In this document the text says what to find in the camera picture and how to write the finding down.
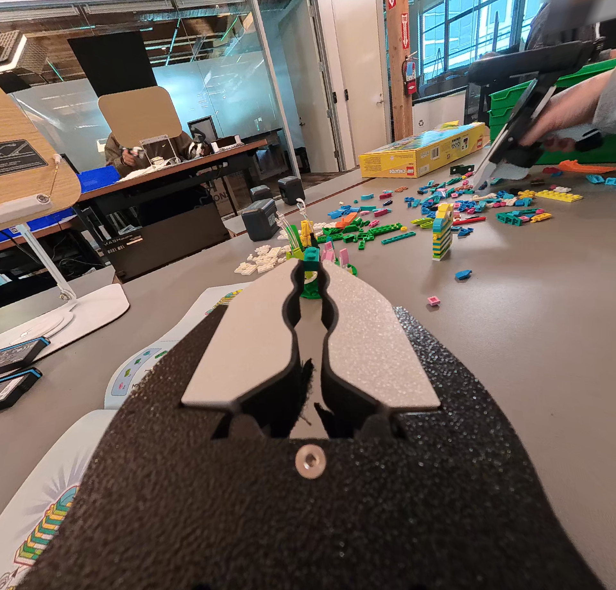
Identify yellow toy box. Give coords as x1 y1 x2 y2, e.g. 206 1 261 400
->
358 121 488 179

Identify striped brick tower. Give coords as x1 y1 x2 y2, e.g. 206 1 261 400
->
432 203 454 262

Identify wooden background desk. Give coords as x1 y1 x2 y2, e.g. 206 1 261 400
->
0 138 268 283

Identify pile of white bricks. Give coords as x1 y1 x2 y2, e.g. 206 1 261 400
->
234 245 289 276

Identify green plastic bin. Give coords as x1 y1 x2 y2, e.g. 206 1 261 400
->
488 58 616 166

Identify black monitor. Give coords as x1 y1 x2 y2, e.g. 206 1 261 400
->
187 116 218 142

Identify black box under desk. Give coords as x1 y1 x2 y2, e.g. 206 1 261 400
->
98 207 231 283

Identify brick instruction booklet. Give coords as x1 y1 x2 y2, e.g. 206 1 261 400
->
0 282 256 590

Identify green lego flower model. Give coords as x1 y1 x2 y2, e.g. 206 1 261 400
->
286 219 359 300

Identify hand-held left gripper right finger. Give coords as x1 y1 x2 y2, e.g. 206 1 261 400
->
315 260 441 438

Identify orange brick piece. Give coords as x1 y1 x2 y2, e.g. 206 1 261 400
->
558 159 616 175

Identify pile of colourful bricks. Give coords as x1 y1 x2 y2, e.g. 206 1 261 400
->
327 159 616 259

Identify yellow brick plate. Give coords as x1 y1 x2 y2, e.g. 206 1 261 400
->
535 189 584 204

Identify person's right forearm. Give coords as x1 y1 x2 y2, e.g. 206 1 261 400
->
582 66 616 136

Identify black battery blue trim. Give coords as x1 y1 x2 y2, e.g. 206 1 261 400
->
0 336 51 375
0 367 43 411

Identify wooden pillar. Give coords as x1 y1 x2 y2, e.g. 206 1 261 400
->
384 0 415 141

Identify grey desk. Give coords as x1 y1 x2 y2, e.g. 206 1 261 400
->
0 152 616 590

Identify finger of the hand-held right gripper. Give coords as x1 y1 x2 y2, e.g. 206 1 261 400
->
474 157 501 190
490 161 531 183

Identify blue storage bin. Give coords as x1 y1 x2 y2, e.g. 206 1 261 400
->
77 165 119 195

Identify black battery packs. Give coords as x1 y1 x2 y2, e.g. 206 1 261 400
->
241 198 281 242

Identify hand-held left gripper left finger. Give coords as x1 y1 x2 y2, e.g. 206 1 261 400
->
180 258 314 439

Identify white door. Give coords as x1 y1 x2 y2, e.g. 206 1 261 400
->
331 0 391 173

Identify white desk lamp wooden head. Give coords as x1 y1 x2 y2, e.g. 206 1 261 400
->
0 87 131 351

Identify white recycling bin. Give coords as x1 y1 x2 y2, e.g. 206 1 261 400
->
413 91 468 137

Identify person's right hand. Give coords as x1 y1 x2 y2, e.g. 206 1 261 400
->
522 80 595 152

